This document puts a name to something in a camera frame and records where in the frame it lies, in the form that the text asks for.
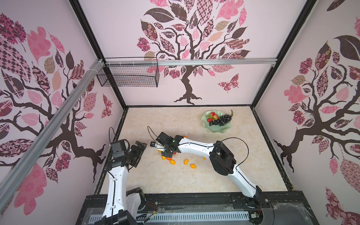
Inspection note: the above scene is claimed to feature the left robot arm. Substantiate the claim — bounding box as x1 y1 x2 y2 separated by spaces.
95 139 147 225

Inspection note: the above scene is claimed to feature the aluminium rail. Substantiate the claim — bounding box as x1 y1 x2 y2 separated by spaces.
1 59 104 210
106 58 277 66

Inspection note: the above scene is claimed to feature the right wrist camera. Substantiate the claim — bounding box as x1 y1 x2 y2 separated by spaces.
150 132 173 151

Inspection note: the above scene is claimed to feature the white vented cable duct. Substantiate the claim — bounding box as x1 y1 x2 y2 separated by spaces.
88 211 250 225

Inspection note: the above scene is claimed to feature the aluminium rail left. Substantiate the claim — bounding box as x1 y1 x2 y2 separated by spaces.
1 59 104 210

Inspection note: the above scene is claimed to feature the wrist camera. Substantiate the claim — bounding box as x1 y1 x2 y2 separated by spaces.
110 139 130 159
150 132 173 151

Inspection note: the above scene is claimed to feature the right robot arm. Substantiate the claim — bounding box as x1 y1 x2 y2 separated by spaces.
151 132 270 208

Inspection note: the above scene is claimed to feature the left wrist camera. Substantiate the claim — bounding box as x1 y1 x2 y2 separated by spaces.
110 139 130 159

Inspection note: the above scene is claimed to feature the dark fake grape bunch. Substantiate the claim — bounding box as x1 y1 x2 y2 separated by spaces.
208 110 233 126

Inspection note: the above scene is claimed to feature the aluminium rail back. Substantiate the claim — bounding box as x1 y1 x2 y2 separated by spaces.
106 58 277 66

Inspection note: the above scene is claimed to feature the black wire basket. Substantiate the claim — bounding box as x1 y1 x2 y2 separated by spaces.
97 56 160 88

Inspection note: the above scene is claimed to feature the black base frame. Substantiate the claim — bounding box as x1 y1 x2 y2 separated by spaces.
75 190 320 225

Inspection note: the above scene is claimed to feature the light green wavy fruit bowl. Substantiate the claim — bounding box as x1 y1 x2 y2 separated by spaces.
201 110 233 133

